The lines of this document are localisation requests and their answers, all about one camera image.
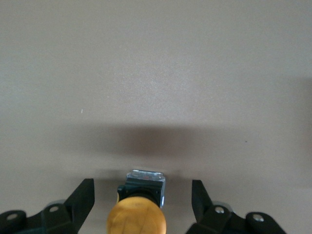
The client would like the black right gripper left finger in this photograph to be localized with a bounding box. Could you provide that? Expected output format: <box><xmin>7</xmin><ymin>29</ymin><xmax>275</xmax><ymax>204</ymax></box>
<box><xmin>0</xmin><ymin>178</ymin><xmax>95</xmax><ymax>234</ymax></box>

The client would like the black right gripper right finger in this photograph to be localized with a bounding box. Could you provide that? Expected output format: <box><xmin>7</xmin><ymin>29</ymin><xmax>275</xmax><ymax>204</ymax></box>
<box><xmin>187</xmin><ymin>179</ymin><xmax>288</xmax><ymax>234</ymax></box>

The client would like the yellow push button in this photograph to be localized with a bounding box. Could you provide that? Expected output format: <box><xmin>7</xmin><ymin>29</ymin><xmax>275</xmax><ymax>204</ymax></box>
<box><xmin>106</xmin><ymin>169</ymin><xmax>167</xmax><ymax>234</ymax></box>

